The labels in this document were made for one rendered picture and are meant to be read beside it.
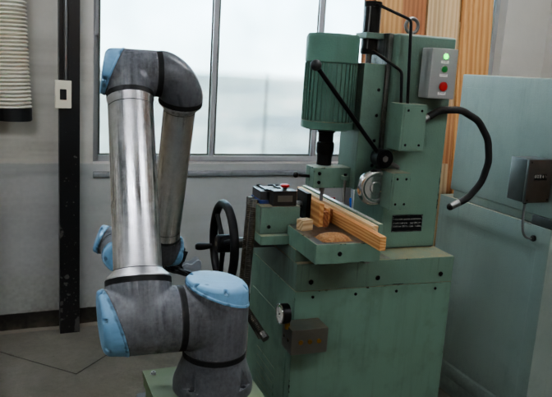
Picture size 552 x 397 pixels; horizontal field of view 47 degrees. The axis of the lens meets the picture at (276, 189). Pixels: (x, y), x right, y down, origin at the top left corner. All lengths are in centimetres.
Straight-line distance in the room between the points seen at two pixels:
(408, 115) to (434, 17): 187
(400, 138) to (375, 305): 55
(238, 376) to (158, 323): 24
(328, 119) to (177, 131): 57
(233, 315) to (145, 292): 20
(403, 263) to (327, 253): 38
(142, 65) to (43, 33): 168
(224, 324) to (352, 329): 75
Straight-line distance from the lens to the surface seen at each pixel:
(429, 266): 218
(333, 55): 203
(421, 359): 230
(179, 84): 161
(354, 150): 213
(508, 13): 436
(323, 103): 204
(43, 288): 344
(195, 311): 142
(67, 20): 316
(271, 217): 198
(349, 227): 195
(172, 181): 176
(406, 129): 205
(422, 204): 223
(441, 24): 389
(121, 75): 158
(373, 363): 220
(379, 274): 208
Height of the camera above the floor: 138
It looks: 11 degrees down
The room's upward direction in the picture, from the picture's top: 4 degrees clockwise
